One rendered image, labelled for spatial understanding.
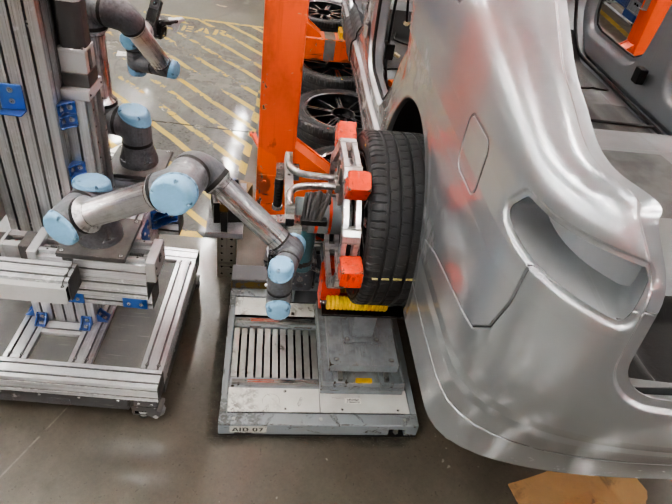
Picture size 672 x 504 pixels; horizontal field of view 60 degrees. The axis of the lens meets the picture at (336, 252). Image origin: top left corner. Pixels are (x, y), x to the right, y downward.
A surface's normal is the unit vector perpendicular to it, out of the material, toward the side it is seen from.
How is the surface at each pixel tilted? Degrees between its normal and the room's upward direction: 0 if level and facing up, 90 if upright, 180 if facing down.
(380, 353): 0
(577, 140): 19
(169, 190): 86
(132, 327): 0
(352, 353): 0
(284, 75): 90
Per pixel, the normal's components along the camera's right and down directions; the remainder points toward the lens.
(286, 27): 0.07, 0.64
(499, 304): -0.87, 0.21
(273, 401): 0.13, -0.76
